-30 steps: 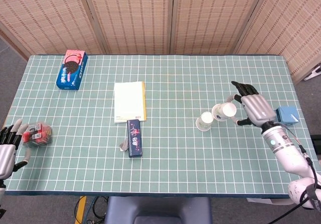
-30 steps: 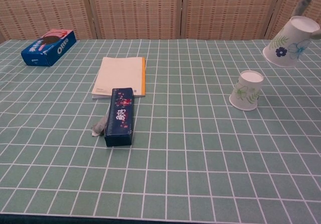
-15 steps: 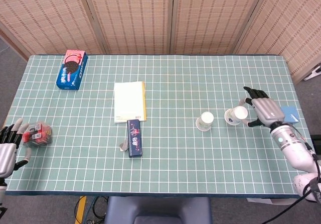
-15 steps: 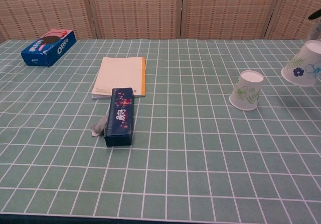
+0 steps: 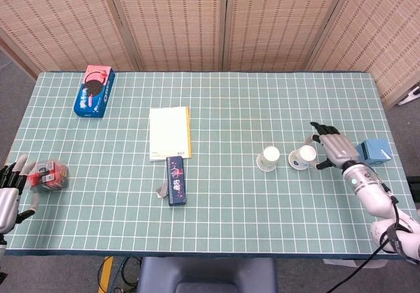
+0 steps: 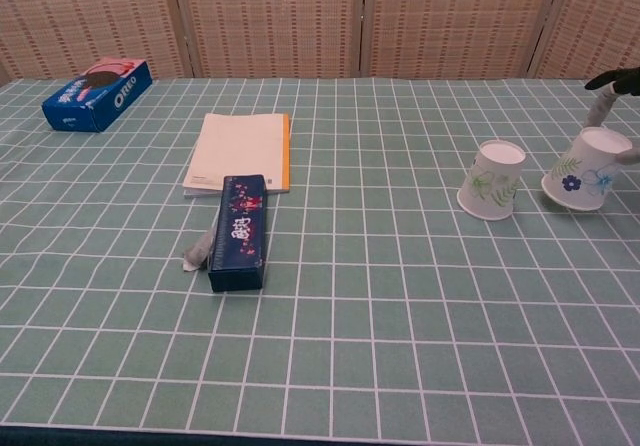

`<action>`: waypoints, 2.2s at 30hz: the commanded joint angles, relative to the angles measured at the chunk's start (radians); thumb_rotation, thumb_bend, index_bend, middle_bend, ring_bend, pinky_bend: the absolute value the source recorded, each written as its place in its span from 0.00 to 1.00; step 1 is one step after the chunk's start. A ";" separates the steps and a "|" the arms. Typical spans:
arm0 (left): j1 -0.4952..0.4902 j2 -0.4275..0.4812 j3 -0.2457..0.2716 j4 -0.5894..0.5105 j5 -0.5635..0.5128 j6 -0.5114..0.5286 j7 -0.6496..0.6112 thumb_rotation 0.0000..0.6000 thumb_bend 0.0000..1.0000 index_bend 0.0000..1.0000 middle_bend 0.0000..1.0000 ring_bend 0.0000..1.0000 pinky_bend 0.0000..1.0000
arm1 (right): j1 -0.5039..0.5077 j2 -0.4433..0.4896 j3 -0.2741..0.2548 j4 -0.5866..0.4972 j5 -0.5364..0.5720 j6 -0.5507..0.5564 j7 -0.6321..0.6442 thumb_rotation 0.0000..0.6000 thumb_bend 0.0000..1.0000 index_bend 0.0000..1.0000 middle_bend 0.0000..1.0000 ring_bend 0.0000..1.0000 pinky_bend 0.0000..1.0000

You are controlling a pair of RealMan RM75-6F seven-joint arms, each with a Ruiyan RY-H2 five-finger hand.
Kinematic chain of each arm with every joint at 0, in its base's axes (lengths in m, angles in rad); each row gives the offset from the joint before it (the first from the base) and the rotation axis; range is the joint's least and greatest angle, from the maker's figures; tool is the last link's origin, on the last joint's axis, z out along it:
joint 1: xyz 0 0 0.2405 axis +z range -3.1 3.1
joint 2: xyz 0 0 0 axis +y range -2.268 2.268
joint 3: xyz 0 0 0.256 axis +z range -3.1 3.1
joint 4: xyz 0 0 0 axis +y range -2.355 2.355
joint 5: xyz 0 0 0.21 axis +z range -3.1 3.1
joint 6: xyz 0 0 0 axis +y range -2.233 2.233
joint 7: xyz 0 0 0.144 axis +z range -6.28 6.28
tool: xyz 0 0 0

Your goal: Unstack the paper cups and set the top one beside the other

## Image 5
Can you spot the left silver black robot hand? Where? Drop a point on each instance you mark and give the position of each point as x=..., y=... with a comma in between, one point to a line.
x=8, y=204

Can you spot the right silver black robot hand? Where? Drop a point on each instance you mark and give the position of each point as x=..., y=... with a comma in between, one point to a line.
x=339, y=148

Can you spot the white paper cup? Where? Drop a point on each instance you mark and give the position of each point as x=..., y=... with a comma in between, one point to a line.
x=303, y=156
x=269, y=157

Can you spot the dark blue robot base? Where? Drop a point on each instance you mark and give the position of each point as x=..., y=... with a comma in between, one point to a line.
x=206, y=273

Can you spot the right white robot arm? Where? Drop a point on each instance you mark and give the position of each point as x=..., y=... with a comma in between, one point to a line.
x=370, y=191

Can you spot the small light blue box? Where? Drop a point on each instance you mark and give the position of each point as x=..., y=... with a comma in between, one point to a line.
x=377, y=151

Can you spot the red snack packs in wrap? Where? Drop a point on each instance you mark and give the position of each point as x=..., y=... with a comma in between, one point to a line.
x=52, y=176

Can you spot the white screen foot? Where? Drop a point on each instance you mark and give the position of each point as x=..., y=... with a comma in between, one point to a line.
x=410, y=96

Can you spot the white paper sheet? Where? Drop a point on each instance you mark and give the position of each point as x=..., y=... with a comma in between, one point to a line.
x=341, y=262

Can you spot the green grid tablecloth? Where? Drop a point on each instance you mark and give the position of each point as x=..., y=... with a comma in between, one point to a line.
x=229, y=115

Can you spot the yellow floor strip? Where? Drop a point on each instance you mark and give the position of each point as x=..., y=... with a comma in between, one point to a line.
x=105, y=273

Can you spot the blue Oreo cookie box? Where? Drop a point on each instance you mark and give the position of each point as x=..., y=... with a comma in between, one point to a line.
x=93, y=92

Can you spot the small grey crumpled wrapper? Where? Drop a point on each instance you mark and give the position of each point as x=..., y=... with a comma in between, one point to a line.
x=161, y=190

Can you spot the dark blue pencil case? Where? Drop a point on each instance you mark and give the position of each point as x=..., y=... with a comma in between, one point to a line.
x=176, y=181

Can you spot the white notebook with yellow edge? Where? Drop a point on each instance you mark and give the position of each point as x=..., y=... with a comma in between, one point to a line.
x=168, y=132

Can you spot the bamboo folding screen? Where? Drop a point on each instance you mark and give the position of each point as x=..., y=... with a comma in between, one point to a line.
x=183, y=20

